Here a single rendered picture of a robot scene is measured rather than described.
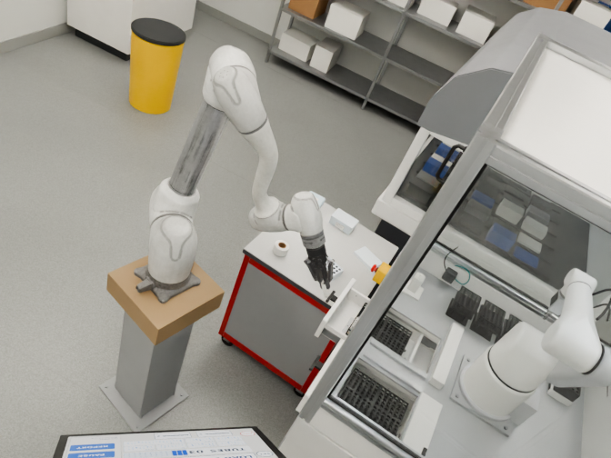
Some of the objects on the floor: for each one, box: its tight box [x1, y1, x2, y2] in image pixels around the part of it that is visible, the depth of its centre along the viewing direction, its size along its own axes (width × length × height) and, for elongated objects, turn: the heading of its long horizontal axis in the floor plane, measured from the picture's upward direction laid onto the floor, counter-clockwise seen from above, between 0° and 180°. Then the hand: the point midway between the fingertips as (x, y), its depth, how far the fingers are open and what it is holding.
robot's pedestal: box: [99, 311, 194, 432], centre depth 217 cm, size 30×30×76 cm
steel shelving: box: [265, 0, 565, 124], centre depth 493 cm, size 363×49×200 cm, turn 49°
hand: (325, 288), depth 198 cm, fingers closed
